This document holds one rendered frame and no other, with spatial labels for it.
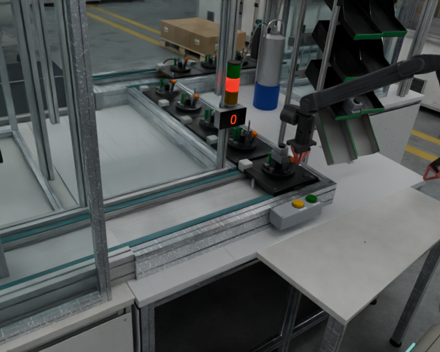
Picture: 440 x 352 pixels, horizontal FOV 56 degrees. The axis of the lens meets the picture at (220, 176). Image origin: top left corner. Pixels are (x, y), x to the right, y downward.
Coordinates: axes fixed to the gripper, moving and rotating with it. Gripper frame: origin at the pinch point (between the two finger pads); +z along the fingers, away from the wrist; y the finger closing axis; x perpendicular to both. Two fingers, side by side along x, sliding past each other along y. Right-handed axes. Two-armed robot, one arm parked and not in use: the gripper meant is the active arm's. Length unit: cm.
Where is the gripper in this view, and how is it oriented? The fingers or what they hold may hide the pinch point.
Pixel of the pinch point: (297, 162)
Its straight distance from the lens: 165.0
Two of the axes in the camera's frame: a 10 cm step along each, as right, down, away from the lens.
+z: -0.8, 8.5, 5.2
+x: 5.6, 4.7, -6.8
